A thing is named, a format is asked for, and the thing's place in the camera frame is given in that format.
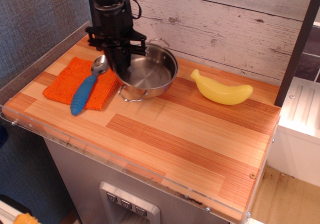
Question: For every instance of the clear acrylic edge guard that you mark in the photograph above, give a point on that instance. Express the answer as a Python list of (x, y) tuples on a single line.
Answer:
[(211, 157)]

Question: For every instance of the yellow plastic banana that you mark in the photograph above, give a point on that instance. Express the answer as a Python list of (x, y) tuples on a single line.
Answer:
[(221, 93)]

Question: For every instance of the silver ice dispenser panel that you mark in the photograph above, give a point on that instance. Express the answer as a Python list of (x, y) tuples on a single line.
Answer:
[(122, 207)]

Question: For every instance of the silver steel pan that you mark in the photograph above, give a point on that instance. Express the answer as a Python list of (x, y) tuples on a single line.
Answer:
[(151, 75)]

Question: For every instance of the white toy sink unit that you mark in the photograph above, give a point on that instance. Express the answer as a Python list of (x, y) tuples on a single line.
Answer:
[(296, 148)]

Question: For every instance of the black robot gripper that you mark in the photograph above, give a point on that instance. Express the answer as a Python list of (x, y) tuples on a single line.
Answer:
[(115, 35)]

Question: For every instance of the blue handled metal spoon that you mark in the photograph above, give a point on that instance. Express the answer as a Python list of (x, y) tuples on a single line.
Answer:
[(81, 96)]

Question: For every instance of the orange knitted rag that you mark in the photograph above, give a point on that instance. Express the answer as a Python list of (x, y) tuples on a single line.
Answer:
[(67, 82)]

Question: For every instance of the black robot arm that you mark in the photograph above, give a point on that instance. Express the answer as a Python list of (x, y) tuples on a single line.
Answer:
[(107, 3)]

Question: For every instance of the grey toy fridge cabinet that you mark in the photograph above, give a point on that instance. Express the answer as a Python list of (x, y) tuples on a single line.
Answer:
[(82, 176)]

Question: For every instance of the orange object at corner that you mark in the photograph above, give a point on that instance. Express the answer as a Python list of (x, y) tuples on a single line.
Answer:
[(25, 218)]

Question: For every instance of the dark brown right post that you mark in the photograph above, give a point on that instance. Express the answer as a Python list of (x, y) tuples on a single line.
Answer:
[(301, 41)]

